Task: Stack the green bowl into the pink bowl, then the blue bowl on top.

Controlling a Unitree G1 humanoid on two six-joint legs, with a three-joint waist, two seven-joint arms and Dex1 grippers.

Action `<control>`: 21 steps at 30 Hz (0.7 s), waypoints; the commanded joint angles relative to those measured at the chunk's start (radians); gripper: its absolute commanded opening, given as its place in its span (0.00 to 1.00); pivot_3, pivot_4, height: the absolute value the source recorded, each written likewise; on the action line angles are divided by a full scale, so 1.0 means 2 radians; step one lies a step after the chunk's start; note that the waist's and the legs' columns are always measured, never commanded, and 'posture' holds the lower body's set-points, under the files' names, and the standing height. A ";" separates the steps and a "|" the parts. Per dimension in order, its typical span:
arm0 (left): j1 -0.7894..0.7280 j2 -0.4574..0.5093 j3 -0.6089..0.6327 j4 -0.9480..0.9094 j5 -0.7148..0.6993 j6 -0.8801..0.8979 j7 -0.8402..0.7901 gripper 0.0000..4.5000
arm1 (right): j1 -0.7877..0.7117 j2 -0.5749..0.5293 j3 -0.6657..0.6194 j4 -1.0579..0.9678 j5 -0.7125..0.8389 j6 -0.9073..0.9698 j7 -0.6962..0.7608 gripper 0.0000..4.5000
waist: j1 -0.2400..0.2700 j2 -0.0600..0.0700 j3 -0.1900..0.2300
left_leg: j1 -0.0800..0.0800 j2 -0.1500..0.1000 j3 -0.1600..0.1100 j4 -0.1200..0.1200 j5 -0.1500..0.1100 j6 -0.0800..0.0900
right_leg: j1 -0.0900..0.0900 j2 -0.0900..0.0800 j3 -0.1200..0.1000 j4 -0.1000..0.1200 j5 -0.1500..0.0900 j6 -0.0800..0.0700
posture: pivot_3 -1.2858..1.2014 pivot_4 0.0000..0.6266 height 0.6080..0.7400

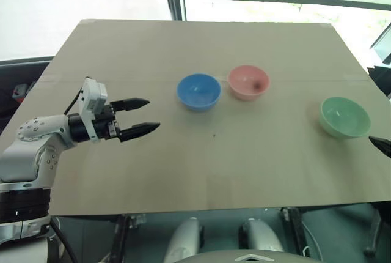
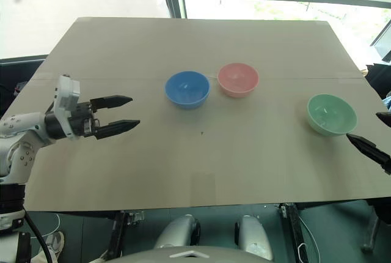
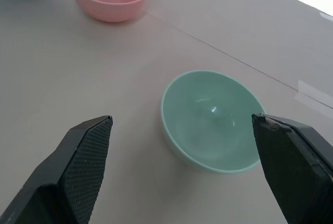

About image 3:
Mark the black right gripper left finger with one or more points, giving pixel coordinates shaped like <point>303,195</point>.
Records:
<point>65,172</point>

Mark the green plastic bowl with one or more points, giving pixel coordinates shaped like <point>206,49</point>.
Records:
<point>205,125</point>

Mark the clear tape strip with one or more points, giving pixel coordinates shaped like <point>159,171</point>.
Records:
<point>310,92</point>

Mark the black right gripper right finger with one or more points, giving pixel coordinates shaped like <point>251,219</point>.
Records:
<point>294,172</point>

